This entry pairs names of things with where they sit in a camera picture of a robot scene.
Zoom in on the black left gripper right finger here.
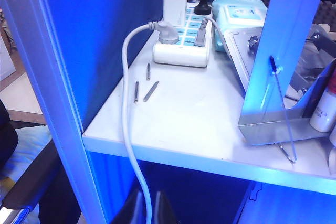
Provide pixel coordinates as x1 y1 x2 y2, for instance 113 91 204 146
154 190 177 224

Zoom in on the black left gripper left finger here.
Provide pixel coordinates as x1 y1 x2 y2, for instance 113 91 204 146
111 189 145 224

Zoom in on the black chair armrest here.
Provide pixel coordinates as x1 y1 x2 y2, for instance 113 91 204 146
0 140 61 209

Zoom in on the white power strip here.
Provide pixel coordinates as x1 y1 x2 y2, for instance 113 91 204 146
153 2 213 69

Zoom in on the silver plate with black knob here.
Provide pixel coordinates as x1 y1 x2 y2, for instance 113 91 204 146
225 28 264 92

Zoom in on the white bottle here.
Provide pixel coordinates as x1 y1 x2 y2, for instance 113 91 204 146
309 87 336 133

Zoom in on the black round plug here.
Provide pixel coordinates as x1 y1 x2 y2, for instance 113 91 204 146
194 0 212 15

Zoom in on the white charger adapter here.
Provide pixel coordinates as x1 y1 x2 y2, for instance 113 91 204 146
162 0 190 28

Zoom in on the teal wipes box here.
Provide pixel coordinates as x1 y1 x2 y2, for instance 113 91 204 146
211 0 268 53

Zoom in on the thick white cable, grey plug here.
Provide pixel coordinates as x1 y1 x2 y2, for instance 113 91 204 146
121 20 181 224

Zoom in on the aluminium partition post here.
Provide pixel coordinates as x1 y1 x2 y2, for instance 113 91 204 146
0 0 109 224

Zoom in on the thin wire rod, black tip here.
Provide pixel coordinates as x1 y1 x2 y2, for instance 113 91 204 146
268 55 298 165

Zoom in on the thin white cable, grey connector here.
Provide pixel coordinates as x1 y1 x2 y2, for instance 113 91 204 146
194 16 234 57

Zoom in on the silver metal bookend frame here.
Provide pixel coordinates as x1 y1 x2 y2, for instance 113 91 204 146
237 0 336 147

